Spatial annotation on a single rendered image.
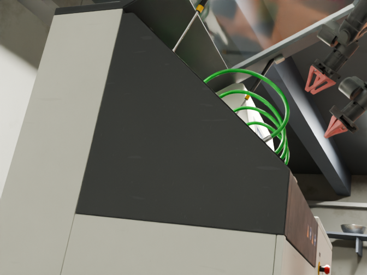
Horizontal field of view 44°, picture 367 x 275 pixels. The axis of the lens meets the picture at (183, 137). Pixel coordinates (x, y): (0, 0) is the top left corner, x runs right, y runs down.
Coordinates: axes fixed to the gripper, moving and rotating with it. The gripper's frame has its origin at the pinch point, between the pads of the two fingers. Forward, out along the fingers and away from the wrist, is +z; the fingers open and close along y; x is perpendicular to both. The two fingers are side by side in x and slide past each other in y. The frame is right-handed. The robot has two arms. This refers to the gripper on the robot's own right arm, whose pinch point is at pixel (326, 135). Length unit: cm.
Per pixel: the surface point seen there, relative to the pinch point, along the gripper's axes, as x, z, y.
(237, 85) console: -11, 11, 55
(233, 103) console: -11, 18, 49
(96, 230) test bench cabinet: 60, 60, -7
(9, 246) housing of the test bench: 67, 85, 6
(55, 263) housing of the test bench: 62, 74, -7
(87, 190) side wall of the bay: 61, 57, 5
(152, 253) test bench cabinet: 55, 51, -22
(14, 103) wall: -12, 133, 193
